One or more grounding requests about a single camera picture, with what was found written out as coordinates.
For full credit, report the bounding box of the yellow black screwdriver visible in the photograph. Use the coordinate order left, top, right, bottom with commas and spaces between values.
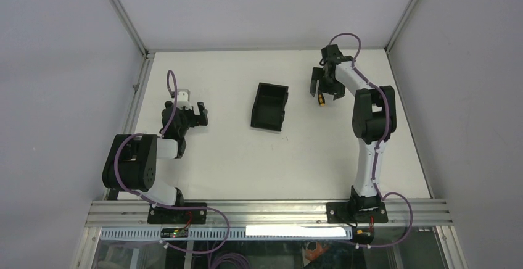
317, 91, 326, 107

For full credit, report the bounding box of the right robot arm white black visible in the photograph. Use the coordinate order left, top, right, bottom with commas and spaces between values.
310, 57, 396, 213

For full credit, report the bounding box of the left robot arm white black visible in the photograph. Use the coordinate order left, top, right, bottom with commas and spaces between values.
102, 101, 208, 208

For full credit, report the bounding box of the black plastic bin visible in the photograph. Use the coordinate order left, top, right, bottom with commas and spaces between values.
250, 82, 289, 132

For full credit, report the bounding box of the orange object under table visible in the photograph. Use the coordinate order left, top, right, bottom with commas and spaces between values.
303, 241, 330, 263

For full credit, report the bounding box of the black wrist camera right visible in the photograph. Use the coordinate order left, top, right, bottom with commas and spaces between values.
319, 44, 353, 67

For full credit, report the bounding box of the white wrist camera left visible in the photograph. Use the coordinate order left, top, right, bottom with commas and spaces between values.
176, 89, 193, 110

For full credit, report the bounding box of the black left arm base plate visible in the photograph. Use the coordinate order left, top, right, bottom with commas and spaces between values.
147, 202, 207, 225

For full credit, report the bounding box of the aluminium left frame post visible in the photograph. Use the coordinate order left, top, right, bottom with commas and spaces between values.
109, 0, 149, 58

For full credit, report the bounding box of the aluminium frame post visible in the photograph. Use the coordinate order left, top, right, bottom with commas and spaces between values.
384, 0, 420, 55
109, 0, 149, 58

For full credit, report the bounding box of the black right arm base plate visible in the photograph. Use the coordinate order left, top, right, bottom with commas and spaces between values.
326, 202, 389, 225

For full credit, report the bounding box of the aluminium front rail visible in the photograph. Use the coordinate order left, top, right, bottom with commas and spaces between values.
85, 199, 453, 227

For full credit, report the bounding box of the aluminium right frame post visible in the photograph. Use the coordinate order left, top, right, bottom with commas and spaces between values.
384, 0, 420, 55

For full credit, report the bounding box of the white slotted cable duct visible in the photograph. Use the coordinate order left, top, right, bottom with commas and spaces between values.
101, 225, 352, 242

